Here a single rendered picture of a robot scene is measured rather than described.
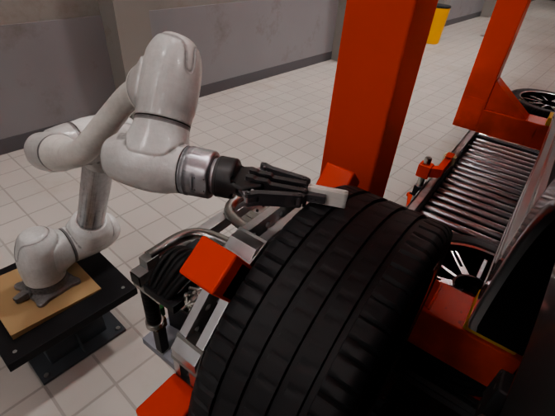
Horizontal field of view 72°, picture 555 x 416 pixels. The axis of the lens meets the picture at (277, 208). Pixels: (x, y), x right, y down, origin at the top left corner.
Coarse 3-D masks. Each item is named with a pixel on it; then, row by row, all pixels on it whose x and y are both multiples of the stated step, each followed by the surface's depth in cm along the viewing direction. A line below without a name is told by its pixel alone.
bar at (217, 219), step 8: (240, 208) 98; (248, 208) 101; (216, 216) 95; (224, 216) 95; (240, 216) 100; (208, 224) 92; (216, 224) 92; (224, 224) 95; (192, 240) 87; (160, 256) 82; (136, 272) 78; (144, 272) 78; (136, 280) 78; (144, 280) 79
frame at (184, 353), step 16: (272, 208) 76; (288, 208) 79; (256, 224) 71; (272, 224) 76; (240, 240) 67; (256, 240) 68; (240, 256) 66; (256, 256) 66; (208, 304) 68; (224, 304) 65; (192, 320) 67; (176, 336) 67; (192, 336) 67; (208, 336) 65; (176, 352) 67; (192, 352) 65; (176, 368) 70; (192, 368) 65; (192, 384) 69
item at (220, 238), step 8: (184, 232) 84; (192, 232) 85; (200, 232) 85; (208, 232) 85; (216, 232) 85; (168, 240) 82; (176, 240) 83; (184, 240) 84; (216, 240) 84; (224, 240) 83; (152, 248) 79; (160, 248) 80; (168, 248) 82; (144, 256) 79; (152, 256) 79; (144, 264) 78; (152, 264) 79
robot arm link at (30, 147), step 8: (56, 128) 105; (64, 128) 106; (72, 128) 107; (32, 136) 103; (40, 136) 100; (72, 136) 105; (24, 144) 105; (32, 144) 99; (32, 152) 99; (32, 160) 101; (40, 168) 102
